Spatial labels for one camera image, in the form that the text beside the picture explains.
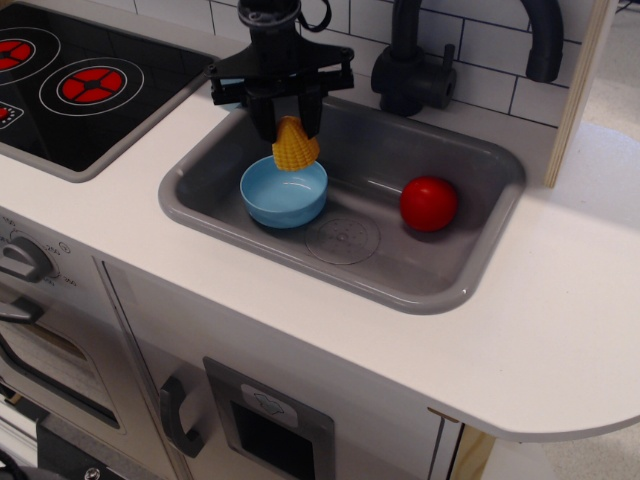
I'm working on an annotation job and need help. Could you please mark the yellow toy corn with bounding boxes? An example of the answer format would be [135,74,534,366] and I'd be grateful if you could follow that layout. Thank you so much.
[272,116,320,171]

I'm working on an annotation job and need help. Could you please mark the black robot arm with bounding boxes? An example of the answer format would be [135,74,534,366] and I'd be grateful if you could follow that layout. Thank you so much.
[205,1,354,143]

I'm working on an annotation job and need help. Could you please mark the light blue plate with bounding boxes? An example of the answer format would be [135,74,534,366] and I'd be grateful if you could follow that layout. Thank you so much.
[221,79,243,111]

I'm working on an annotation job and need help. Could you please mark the grey cabinet door handle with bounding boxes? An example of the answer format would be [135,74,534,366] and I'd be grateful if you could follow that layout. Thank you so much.
[159,376,204,458]

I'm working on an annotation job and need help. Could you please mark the wooden side post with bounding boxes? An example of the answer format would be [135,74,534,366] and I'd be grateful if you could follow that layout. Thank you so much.
[543,0,617,189]

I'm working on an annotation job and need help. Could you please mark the white toy oven door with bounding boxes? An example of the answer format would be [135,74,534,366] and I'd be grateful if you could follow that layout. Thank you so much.
[1,286,153,479]

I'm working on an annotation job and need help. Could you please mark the grey toy dispenser panel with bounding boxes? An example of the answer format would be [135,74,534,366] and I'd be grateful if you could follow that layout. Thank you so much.
[203,357,336,480]

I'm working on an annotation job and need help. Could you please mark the light blue bowl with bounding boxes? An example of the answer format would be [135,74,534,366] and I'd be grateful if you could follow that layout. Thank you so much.
[239,156,328,229]

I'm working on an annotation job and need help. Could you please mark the grey oven knob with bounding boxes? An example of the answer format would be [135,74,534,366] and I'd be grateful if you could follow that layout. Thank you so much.
[1,237,54,283]

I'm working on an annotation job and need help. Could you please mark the grey toy sink basin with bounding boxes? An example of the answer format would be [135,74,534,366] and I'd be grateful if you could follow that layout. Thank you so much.
[159,97,525,315]

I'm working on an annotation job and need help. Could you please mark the black toy stovetop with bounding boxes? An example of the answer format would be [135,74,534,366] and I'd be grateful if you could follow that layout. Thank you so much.
[1,2,213,183]

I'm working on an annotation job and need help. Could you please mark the red toy tomato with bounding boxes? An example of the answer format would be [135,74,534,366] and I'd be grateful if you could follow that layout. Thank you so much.
[400,176,459,232]

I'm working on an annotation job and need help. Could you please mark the dark grey toy faucet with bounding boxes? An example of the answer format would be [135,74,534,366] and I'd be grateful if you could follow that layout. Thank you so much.
[371,0,564,117]

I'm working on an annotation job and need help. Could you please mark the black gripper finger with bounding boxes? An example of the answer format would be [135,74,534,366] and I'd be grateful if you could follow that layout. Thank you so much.
[298,92,322,138]
[249,98,277,142]

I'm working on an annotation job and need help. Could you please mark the grey oven door handle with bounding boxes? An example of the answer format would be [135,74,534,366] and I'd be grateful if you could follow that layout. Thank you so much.
[0,297,44,325]

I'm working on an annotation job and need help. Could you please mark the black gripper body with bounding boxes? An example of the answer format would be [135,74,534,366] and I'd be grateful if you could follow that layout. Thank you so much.
[206,19,355,107]

